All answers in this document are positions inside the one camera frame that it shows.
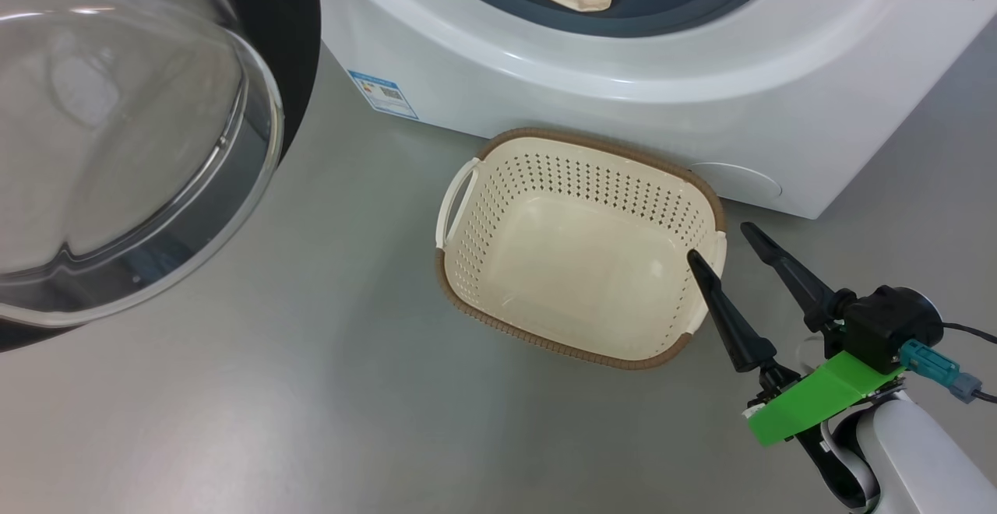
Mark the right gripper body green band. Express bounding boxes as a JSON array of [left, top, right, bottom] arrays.
[[746, 352, 904, 511]]

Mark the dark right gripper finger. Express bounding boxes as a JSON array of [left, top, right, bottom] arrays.
[[740, 222, 842, 333], [687, 249, 777, 373]]

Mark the black round glass washer door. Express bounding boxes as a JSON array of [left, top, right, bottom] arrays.
[[0, 0, 322, 353]]

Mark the cream perforated laundry basket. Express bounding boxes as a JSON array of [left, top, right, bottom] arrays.
[[435, 128, 727, 371]]

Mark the white front-load washing machine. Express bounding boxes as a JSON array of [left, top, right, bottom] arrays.
[[312, 0, 997, 220]]

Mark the round white filter cover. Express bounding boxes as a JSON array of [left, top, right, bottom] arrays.
[[689, 162, 782, 207]]

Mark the blue energy label sticker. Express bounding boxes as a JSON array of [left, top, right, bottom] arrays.
[[348, 70, 419, 120]]

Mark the cable with teal connector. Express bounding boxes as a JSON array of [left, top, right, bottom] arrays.
[[898, 340, 997, 406]]

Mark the thin black cable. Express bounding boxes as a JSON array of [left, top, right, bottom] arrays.
[[941, 322, 997, 343]]

